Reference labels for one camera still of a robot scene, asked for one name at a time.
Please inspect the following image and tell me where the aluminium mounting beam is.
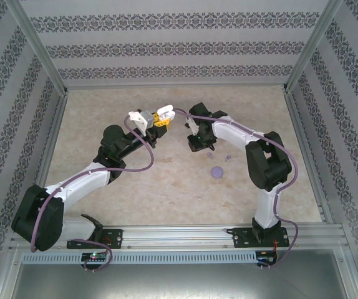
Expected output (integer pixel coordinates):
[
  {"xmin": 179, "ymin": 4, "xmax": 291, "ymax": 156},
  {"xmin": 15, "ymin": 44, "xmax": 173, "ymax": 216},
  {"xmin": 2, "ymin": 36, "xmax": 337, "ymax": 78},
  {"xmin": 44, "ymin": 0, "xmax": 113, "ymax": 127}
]
[{"xmin": 9, "ymin": 225, "xmax": 349, "ymax": 252}]

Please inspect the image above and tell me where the slotted grey cable duct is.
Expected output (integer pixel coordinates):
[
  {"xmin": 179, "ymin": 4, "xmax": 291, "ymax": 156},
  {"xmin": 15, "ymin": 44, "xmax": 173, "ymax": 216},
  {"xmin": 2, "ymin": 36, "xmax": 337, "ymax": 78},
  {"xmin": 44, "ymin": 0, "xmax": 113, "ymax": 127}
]
[{"xmin": 21, "ymin": 251, "xmax": 258, "ymax": 265}]

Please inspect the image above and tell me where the grey metal shelf sheet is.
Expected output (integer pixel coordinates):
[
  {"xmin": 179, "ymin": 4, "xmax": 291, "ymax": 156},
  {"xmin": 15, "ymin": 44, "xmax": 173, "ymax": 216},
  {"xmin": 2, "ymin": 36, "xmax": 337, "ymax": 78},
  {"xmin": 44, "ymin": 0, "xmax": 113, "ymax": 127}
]
[{"xmin": 10, "ymin": 263, "xmax": 358, "ymax": 299}]

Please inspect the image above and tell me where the aluminium frame post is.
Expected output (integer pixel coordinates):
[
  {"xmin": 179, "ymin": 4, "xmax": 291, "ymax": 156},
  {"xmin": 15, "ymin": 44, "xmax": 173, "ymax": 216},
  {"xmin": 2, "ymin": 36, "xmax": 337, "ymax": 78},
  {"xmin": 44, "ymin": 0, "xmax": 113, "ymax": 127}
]
[
  {"xmin": 6, "ymin": 0, "xmax": 69, "ymax": 94},
  {"xmin": 284, "ymin": 0, "xmax": 345, "ymax": 93}
]

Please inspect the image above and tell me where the small controller circuit board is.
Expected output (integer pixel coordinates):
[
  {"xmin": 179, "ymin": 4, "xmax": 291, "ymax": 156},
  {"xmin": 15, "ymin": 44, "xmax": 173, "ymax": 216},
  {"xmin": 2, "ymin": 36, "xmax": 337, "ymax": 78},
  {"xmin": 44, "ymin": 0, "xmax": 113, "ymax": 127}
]
[
  {"xmin": 81, "ymin": 252, "xmax": 109, "ymax": 262},
  {"xmin": 256, "ymin": 252, "xmax": 278, "ymax": 264}
]

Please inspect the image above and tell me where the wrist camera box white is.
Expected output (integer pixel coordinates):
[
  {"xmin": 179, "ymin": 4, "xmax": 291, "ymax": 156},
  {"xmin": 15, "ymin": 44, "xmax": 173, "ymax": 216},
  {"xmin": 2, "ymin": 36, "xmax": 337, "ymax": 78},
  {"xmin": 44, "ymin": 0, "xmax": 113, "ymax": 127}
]
[
  {"xmin": 186, "ymin": 116, "xmax": 200, "ymax": 137},
  {"xmin": 127, "ymin": 109, "xmax": 155, "ymax": 137}
]

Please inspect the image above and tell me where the white earbud charging case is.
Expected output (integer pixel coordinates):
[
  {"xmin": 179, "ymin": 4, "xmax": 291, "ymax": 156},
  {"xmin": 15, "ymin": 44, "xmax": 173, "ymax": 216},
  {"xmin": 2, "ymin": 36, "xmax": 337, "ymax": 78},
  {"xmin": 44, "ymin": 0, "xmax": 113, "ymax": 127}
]
[{"xmin": 156, "ymin": 105, "xmax": 175, "ymax": 121}]

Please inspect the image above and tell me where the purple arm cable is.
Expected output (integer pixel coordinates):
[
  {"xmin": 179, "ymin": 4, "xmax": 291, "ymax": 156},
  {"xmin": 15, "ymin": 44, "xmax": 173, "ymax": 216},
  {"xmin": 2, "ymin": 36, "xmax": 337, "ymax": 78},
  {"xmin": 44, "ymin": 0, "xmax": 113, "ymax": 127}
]
[
  {"xmin": 175, "ymin": 107, "xmax": 299, "ymax": 268},
  {"xmin": 30, "ymin": 115, "xmax": 154, "ymax": 272}
]

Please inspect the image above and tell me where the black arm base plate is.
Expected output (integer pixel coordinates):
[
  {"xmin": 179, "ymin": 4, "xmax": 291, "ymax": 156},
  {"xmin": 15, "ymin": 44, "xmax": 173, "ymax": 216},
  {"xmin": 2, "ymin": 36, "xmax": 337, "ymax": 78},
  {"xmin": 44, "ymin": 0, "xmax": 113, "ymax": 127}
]
[
  {"xmin": 232, "ymin": 227, "xmax": 291, "ymax": 249},
  {"xmin": 66, "ymin": 229, "xmax": 124, "ymax": 250}
]

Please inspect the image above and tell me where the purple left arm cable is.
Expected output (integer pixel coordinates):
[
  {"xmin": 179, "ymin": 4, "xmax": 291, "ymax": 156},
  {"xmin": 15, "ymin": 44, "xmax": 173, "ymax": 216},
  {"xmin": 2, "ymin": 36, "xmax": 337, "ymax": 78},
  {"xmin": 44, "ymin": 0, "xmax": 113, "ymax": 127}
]
[{"xmin": 30, "ymin": 115, "xmax": 154, "ymax": 272}]

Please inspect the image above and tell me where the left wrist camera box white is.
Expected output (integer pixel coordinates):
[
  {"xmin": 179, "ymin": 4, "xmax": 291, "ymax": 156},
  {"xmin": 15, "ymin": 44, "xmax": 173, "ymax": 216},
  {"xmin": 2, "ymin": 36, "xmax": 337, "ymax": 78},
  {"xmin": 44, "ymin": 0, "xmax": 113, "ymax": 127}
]
[{"xmin": 127, "ymin": 109, "xmax": 155, "ymax": 137}]

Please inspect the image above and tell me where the aluminium table side rail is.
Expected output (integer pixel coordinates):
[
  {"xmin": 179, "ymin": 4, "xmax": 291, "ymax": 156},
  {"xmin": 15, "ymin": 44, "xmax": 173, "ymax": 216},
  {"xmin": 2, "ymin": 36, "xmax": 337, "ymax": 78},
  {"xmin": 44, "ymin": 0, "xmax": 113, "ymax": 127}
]
[
  {"xmin": 283, "ymin": 90, "xmax": 334, "ymax": 225},
  {"xmin": 21, "ymin": 93, "xmax": 69, "ymax": 228}
]

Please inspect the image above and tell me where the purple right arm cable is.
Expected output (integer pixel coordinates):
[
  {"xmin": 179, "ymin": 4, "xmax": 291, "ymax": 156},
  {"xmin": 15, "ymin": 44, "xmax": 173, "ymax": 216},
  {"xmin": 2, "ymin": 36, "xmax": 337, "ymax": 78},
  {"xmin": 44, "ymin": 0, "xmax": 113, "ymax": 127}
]
[{"xmin": 175, "ymin": 107, "xmax": 299, "ymax": 268}]

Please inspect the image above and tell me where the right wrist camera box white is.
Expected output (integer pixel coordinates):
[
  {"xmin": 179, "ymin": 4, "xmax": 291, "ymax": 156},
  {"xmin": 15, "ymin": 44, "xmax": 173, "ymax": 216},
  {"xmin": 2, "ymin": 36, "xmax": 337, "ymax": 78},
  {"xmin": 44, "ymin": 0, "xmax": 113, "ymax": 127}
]
[{"xmin": 186, "ymin": 116, "xmax": 200, "ymax": 137}]

